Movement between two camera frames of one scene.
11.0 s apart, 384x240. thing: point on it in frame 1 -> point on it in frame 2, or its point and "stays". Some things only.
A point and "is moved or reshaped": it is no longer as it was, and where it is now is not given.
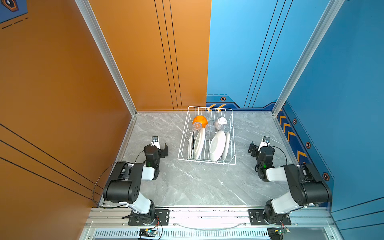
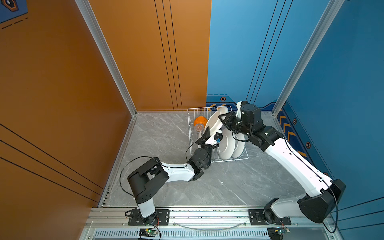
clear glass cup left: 197,126 stays
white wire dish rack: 208,135 is moved or reshaped
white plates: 191,145 -> 214,124
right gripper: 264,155 -> 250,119
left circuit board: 147,232 stays
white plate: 227,143 -> 239,145
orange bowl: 201,119 stays
